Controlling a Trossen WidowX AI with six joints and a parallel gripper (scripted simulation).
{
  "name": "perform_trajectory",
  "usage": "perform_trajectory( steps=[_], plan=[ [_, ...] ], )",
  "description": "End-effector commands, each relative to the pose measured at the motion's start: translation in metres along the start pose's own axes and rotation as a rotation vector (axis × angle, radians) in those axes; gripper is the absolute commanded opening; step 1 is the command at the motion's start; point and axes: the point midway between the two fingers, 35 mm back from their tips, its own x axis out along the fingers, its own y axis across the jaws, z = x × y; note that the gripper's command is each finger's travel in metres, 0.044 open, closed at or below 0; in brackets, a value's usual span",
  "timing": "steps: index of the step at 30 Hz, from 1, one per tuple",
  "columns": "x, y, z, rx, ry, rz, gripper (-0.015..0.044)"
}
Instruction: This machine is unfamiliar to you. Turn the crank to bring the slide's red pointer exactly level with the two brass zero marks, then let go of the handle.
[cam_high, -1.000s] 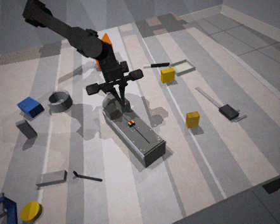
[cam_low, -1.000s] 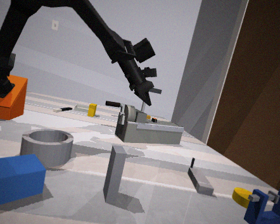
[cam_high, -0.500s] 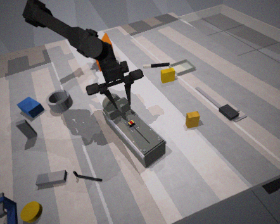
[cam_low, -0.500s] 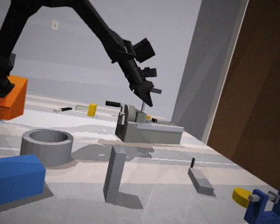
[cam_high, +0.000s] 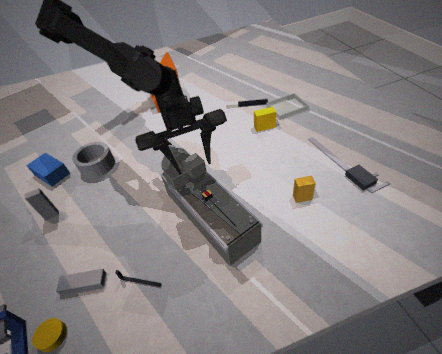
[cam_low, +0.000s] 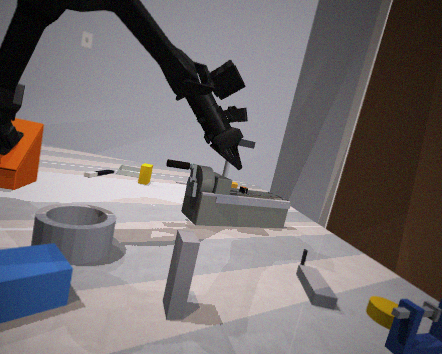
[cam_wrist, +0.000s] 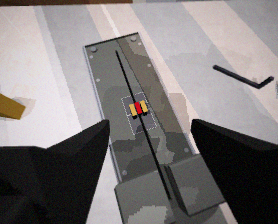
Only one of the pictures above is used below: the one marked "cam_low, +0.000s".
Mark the yellow round disc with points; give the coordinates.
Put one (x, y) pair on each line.
(380, 309)

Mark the black l-shaped bar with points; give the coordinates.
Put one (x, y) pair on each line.
(303, 257)

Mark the grey hollow cylinder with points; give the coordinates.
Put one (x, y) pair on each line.
(82, 233)

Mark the blue rectangular block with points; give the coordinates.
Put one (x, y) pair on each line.
(33, 279)

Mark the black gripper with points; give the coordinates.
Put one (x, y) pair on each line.
(225, 140)

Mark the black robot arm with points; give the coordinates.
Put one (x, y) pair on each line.
(30, 19)

